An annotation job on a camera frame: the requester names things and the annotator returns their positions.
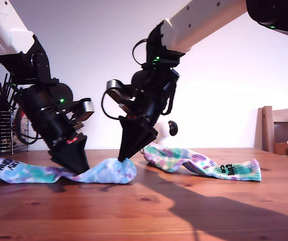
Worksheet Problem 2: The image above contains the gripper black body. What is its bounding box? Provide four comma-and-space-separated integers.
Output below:
32, 106, 88, 155
123, 96, 171, 129

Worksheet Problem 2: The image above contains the tie-dye Hugging Face sock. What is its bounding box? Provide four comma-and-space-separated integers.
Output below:
142, 142, 262, 182
0, 154, 138, 186

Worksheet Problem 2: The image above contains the wooden chair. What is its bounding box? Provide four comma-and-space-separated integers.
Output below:
254, 105, 288, 156

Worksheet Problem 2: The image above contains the brown cardboard box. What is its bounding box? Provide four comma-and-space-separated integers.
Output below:
274, 142, 288, 156

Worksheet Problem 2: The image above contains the white round security camera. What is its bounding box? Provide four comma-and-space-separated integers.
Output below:
155, 119, 179, 146

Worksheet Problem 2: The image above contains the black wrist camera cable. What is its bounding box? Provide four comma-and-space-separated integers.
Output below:
101, 90, 121, 120

